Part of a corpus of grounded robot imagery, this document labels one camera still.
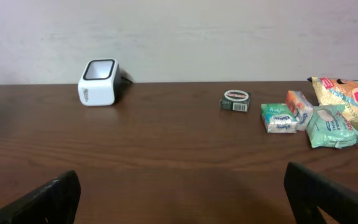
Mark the small orange box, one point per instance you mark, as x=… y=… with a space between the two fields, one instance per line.
x=301 y=108

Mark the white blue snack bag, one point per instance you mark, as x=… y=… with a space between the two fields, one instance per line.
x=331 y=91

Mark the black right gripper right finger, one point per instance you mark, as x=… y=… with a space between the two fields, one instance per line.
x=309 y=192

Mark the white barcode scanner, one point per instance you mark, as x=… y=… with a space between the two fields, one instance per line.
x=100 y=83

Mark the small teal box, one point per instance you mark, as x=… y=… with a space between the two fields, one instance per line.
x=278 y=118

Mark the teal candy pouch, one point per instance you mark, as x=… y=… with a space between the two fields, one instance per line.
x=329 y=128

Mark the black round-logo packet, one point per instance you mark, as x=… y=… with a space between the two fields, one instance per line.
x=235 y=100

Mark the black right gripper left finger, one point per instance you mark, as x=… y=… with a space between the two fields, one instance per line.
x=53 y=202

